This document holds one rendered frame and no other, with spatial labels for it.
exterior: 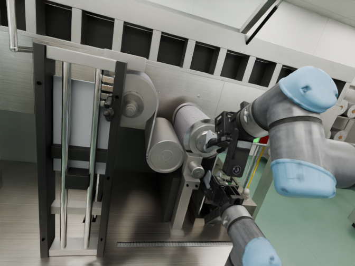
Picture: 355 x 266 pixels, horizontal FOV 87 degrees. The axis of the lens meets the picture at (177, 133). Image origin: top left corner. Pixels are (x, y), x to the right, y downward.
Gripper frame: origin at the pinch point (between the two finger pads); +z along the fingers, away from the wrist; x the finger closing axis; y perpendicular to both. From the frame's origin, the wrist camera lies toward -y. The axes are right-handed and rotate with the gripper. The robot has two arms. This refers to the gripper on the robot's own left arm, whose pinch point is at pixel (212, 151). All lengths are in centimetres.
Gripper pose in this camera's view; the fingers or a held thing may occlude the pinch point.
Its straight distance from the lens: 59.7
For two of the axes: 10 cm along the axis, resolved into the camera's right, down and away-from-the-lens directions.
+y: 0.5, -9.4, 3.4
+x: -9.6, -1.4, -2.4
